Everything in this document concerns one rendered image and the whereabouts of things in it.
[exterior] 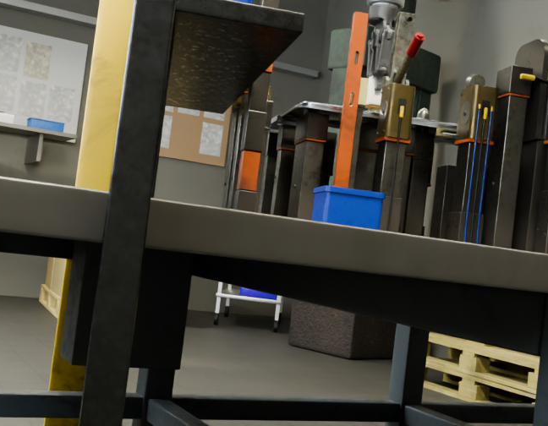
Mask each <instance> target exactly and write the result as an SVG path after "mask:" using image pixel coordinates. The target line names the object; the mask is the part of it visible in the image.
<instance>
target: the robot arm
mask: <svg viewBox="0 0 548 426"><path fill-rule="evenodd" d="M404 1H405V0H367V5H368V6H369V13H368V15H369V16H368V22H369V23H370V24H371V25H374V27H375V28H374V31H372V34H371V39H372V41H371V40H369V41H368V48H369V51H368V63H367V74H366V76H367V77H369V85H368V92H367V100H366V104H367V105H373V106H380V105H381V92H382V88H381V83H382V80H383V77H384V76H385V75H386V73H387V72H388V68H389V62H390V58H391V53H392V43H393V39H394V34H395V30H392V27H395V26H396V25H395V18H396V17H397V14H398V13H400V12H401V11H400V9H402V8H403V7H404ZM436 1H440V2H455V1H458V0H436Z"/></svg>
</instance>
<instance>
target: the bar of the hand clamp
mask: <svg viewBox="0 0 548 426"><path fill-rule="evenodd" d="M415 20H416V14H410V13H404V12H400V13H398V14H397V17H396V18H395V26H396V29H395V34H394V39H393V44H392V54H391V59H390V64H389V69H388V75H387V76H388V77H389V78H390V83H392V82H393V76H394V73H395V74H396V73H397V71H398V69H399V67H400V65H401V63H402V61H403V59H404V58H405V56H406V54H407V53H406V51H407V50H408V47H409V45H410V43H411V41H412V40H413V34H414V25H415ZM406 75H407V73H406V74H405V75H404V77H403V80H402V82H401V85H405V80H406ZM390 83H389V84H390Z"/></svg>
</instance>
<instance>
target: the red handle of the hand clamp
mask: <svg viewBox="0 0 548 426"><path fill-rule="evenodd" d="M424 39H425V36H424V35H423V34H422V33H416V34H415V35H414V38H413V40H412V41H411V43H410V45H409V47H408V50H407V51H406V53H407V54H406V56H405V58H404V59H403V61H402V63H401V65H400V67H399V69H398V71H397V73H396V75H395V77H394V79H393V82H392V83H396V84H401V82H402V80H403V77H404V75H405V74H406V73H407V71H408V68H409V66H410V64H411V62H412V61H413V59H414V57H416V55H417V53H418V51H419V49H420V47H421V45H422V43H423V41H424Z"/></svg>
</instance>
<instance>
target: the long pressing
mask: <svg viewBox="0 0 548 426"><path fill-rule="evenodd" d="M342 109H343V107H342V106H337V105H332V104H326V103H320V102H315V101H302V102H300V103H299V104H298V105H296V106H294V107H292V108H291V109H289V110H288V111H286V112H285V113H283V114H282V115H281V119H284V120H287V121H291V122H297V118H299V117H301V116H303V115H304V114H305V113H307V112H318V113H324V114H329V115H330V117H329V125H328V127H330V128H340V124H341V116H342ZM379 113H380V112H374V111H369V110H364V109H363V117H362V123H369V124H370V120H371V121H374V125H378V120H379ZM457 126H458V125H457V124H454V123H444V122H438V121H433V120H427V119H422V118H416V117H412V125H411V128H428V129H429V133H433V134H435V140H434V143H436V144H445V145H454V144H455V141H456V134H457ZM445 133H449V134H445Z"/></svg>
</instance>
